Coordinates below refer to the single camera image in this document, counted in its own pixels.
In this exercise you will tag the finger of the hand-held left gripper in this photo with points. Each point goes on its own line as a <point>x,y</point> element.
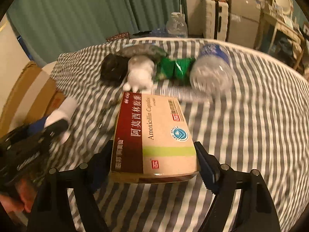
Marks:
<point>58,125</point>
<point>36,125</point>

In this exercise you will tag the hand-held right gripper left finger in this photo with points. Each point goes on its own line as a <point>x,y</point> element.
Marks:
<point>96,174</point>

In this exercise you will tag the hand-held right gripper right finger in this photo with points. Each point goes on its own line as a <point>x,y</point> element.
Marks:
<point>208,176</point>

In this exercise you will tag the small white bottle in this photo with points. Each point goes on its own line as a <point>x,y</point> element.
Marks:
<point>67,107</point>

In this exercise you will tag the brown cardboard box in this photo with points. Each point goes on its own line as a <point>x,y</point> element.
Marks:
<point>24,96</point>

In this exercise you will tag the tan and red medicine box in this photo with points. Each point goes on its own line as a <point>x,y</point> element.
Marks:
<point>157,137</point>

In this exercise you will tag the person's left hand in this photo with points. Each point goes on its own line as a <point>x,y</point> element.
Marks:
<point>24,193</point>

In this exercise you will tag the checked blanket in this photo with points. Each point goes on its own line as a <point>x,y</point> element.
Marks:
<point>241,137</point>

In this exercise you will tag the black pouch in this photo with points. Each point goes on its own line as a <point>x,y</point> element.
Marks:
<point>113,69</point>

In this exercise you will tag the crumpled white tissue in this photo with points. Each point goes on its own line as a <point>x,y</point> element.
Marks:
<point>140,72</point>

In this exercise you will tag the patterned gift bag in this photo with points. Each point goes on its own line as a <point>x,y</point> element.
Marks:
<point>118,36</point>

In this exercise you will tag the clear water bottle blue label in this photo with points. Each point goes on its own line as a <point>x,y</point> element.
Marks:
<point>212,67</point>

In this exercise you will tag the green foil packet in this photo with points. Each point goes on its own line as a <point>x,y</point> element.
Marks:
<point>176,69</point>

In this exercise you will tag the wide green curtain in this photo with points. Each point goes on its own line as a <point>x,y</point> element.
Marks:
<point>96,9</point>

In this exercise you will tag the black bag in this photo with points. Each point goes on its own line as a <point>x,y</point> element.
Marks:
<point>142,33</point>

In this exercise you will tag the large clear water jug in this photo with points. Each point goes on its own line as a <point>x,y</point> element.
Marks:
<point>176,25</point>

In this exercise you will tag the white suitcase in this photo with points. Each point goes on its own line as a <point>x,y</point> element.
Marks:
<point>213,17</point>

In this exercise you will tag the silver refrigerator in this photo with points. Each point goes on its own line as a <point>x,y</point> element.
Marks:
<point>243,19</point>

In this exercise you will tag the white dressing table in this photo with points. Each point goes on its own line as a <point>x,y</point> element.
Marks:
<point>284,29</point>

